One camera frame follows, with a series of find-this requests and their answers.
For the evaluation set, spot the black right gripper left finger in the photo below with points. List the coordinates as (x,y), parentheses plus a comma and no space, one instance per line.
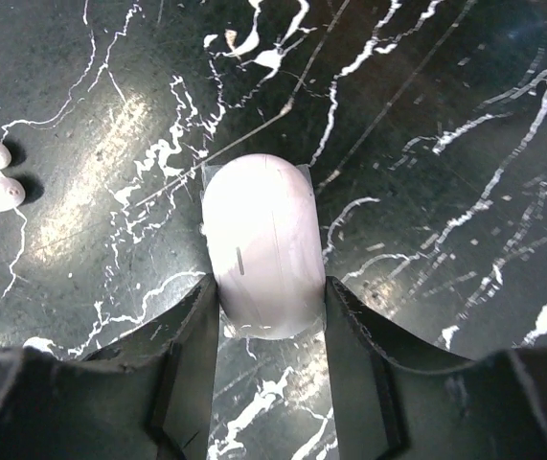
(147,395)

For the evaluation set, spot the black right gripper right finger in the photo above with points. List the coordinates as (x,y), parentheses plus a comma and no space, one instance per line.
(396,396)

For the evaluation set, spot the white oval charging case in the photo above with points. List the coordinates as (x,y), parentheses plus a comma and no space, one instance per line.
(263,238)

